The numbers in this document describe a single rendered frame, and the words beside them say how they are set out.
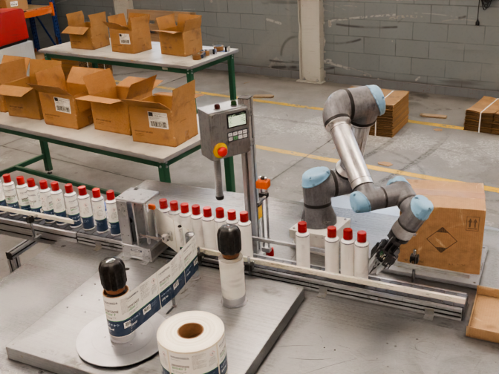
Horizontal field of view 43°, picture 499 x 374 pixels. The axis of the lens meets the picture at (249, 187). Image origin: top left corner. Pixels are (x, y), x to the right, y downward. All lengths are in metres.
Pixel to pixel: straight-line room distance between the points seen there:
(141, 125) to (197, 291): 1.99
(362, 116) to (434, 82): 5.41
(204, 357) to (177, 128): 2.38
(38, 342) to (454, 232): 1.51
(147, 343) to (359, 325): 0.71
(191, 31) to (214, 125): 4.28
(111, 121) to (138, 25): 2.61
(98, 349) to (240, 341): 0.46
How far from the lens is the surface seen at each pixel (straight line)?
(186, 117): 4.13
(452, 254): 2.51
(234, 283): 2.22
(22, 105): 5.10
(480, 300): 2.44
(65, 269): 2.76
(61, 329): 2.32
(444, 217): 2.44
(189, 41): 6.59
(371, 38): 7.95
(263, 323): 2.19
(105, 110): 4.48
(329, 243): 2.33
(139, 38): 6.95
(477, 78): 7.62
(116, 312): 2.10
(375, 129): 6.37
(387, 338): 2.21
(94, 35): 7.36
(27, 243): 3.15
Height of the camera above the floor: 2.18
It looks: 24 degrees down
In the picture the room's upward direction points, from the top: 4 degrees counter-clockwise
